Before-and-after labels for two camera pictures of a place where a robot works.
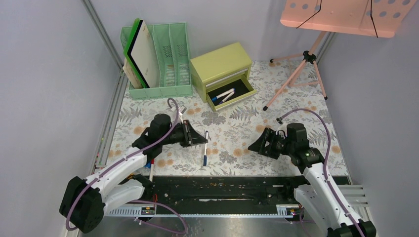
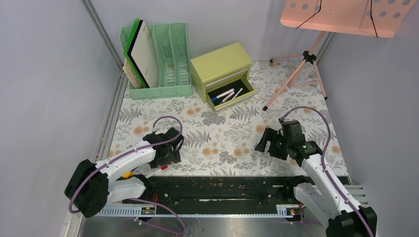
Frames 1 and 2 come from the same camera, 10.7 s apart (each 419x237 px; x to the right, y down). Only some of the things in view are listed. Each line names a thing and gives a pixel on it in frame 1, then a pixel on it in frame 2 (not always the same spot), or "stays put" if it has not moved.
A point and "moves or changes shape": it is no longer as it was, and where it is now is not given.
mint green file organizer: (171, 42) stays put
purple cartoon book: (131, 74) stays put
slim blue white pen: (205, 156) -> (237, 93)
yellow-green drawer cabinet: (219, 71) stays put
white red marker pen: (151, 170) moves or changes shape
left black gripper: (191, 138) -> (173, 158)
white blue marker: (229, 92) stays put
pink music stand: (369, 18) stays put
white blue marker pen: (232, 93) stays put
